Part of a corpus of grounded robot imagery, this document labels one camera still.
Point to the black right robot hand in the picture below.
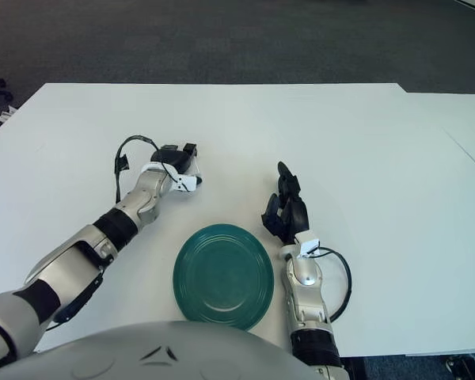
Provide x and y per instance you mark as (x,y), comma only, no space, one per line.
(297,213)

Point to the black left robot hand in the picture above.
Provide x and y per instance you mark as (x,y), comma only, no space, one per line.
(170,156)

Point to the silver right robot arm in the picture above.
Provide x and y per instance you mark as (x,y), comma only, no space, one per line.
(306,293)

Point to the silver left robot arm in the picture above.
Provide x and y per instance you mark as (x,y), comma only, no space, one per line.
(142,198)

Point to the green round plate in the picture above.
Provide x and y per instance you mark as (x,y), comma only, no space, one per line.
(221,277)

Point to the black table leg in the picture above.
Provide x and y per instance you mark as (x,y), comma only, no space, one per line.
(354,370)

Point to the white paper scraps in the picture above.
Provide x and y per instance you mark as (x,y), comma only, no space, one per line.
(4,115)

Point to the grey robot torso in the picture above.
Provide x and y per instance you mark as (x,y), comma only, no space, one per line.
(162,352)

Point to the black table foot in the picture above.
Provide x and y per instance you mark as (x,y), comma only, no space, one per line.
(459,360)

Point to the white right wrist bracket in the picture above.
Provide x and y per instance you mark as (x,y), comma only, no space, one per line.
(308,242)

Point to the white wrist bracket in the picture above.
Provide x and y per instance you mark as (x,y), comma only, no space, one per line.
(308,242)
(184,184)

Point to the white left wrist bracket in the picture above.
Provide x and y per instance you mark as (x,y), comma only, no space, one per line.
(184,184)

